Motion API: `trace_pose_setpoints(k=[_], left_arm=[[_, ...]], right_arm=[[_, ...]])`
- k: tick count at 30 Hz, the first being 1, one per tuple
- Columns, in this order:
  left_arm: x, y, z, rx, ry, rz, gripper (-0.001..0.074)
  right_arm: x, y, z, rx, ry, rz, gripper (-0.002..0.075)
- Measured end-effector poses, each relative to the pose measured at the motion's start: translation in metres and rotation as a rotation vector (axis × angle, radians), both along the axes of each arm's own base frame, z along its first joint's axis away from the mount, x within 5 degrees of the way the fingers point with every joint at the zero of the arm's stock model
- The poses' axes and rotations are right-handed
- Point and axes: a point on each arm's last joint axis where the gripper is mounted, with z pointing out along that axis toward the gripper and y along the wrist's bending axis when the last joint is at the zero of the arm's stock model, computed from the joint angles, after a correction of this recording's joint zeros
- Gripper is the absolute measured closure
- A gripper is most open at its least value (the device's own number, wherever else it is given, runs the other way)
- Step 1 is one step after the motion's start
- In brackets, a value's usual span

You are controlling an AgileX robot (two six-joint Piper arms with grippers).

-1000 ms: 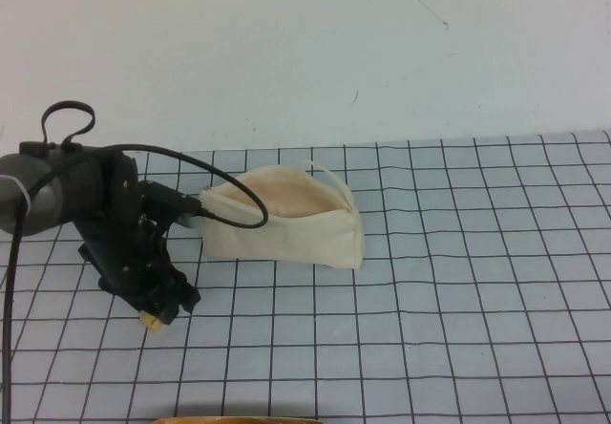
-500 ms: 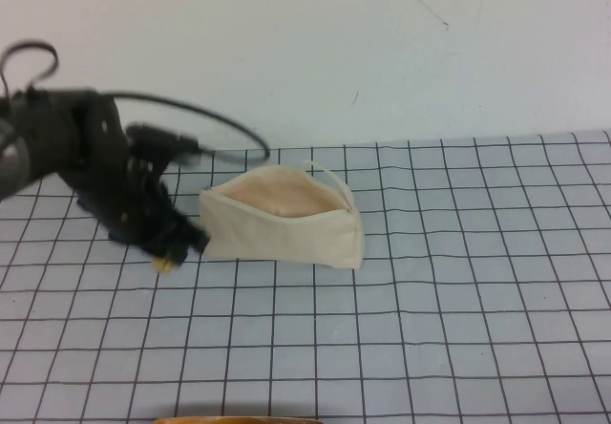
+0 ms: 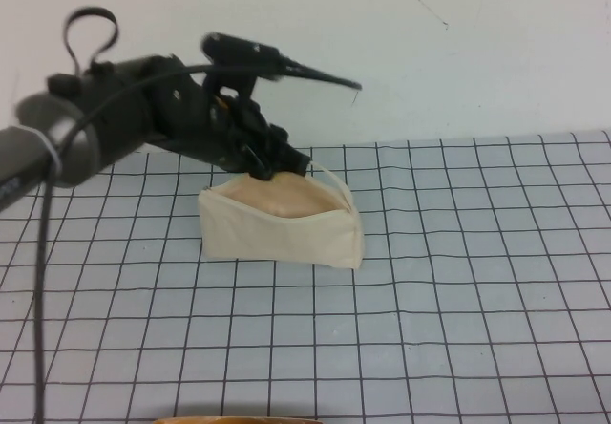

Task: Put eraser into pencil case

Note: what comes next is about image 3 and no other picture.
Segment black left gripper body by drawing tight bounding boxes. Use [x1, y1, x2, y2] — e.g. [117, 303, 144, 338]
[148, 54, 264, 173]

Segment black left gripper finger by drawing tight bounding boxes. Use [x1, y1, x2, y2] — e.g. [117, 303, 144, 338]
[261, 117, 312, 178]
[237, 127, 276, 180]

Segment cream fabric pencil case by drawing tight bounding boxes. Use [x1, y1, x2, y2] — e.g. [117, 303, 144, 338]
[198, 159, 364, 270]

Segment white zip tie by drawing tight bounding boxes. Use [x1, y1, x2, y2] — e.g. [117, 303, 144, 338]
[22, 125, 64, 173]

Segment blue checked tablecloth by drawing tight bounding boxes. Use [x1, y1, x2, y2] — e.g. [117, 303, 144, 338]
[0, 129, 611, 424]

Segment orange-brown rounded object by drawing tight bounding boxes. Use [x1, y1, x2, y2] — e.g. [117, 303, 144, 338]
[152, 414, 327, 424]

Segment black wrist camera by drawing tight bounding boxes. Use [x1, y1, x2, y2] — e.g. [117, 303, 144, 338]
[199, 31, 365, 106]

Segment black looped cable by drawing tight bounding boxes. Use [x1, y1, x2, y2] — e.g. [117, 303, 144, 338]
[63, 7, 120, 75]

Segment black camera cable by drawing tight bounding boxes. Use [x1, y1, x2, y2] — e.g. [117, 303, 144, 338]
[29, 60, 225, 424]

